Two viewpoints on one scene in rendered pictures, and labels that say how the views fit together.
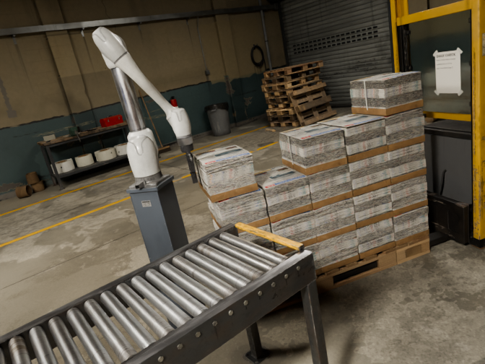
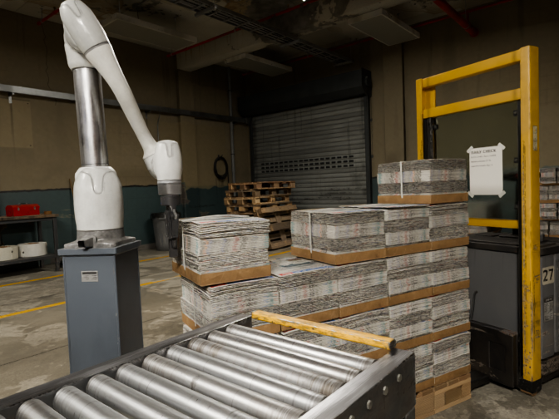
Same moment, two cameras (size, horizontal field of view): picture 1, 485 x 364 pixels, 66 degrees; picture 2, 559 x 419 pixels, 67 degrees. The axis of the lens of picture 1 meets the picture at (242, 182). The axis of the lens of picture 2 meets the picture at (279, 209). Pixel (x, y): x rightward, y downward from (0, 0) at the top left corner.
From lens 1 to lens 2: 67 cm
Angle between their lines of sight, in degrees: 21
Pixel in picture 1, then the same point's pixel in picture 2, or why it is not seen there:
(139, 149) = (98, 184)
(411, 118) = (456, 212)
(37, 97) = not seen: outside the picture
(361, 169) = (400, 268)
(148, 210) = (90, 288)
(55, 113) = not seen: outside the picture
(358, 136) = (399, 224)
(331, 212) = (362, 325)
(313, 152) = (347, 234)
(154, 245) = (86, 352)
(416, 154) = (459, 260)
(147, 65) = not seen: hidden behind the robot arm
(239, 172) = (248, 245)
